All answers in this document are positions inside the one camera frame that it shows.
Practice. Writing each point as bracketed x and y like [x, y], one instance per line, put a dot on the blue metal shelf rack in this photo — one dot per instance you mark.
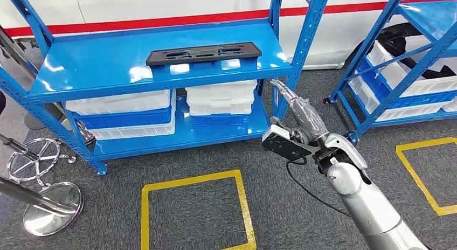
[432, 16]
[107, 62]

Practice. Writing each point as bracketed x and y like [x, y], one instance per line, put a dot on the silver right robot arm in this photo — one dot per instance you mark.
[371, 209]

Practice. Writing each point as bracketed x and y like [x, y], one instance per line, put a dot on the red barrier belt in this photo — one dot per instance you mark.
[142, 22]

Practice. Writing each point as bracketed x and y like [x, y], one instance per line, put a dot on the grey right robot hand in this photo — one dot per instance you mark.
[307, 120]

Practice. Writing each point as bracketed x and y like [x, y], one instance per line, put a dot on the white car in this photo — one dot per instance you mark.
[178, 5]

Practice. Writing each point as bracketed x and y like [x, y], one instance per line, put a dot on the grey round floor base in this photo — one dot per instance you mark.
[34, 122]

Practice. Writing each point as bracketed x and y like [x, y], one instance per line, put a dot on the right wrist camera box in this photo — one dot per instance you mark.
[282, 145]

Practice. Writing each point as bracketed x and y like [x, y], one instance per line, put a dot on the white plastic bin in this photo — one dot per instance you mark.
[221, 88]
[118, 102]
[135, 132]
[403, 114]
[221, 100]
[428, 86]
[221, 110]

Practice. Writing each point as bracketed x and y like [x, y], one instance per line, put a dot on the dark belt stanchion post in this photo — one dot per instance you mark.
[18, 50]

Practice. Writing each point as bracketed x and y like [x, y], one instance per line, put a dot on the black plastic plate frame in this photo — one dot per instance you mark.
[203, 55]

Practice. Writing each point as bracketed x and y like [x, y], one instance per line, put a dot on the yellow tape square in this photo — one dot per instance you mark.
[144, 212]

